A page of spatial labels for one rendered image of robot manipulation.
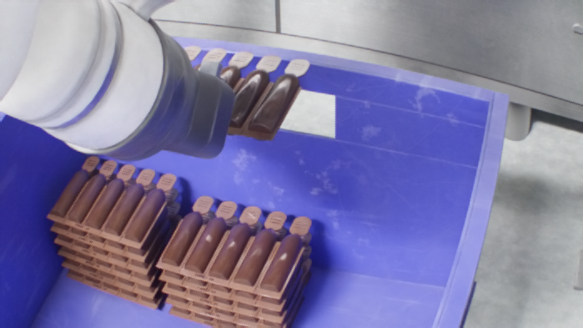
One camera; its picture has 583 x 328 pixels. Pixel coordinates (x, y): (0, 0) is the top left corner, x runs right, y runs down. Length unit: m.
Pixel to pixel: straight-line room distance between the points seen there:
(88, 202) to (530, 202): 0.69
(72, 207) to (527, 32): 0.70
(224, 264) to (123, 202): 0.10
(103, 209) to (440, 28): 0.63
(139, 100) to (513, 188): 0.89
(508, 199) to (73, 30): 0.95
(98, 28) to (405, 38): 0.89
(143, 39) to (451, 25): 0.82
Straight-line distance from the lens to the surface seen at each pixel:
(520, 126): 1.31
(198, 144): 0.50
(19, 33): 0.26
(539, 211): 1.20
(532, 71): 1.20
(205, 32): 1.33
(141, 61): 0.40
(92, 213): 0.72
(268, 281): 0.66
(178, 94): 0.44
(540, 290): 1.09
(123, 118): 0.40
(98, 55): 0.36
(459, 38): 1.19
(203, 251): 0.69
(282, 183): 0.73
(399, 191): 0.70
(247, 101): 0.59
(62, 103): 0.36
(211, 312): 0.72
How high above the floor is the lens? 0.78
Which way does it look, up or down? 39 degrees down
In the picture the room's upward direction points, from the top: 2 degrees counter-clockwise
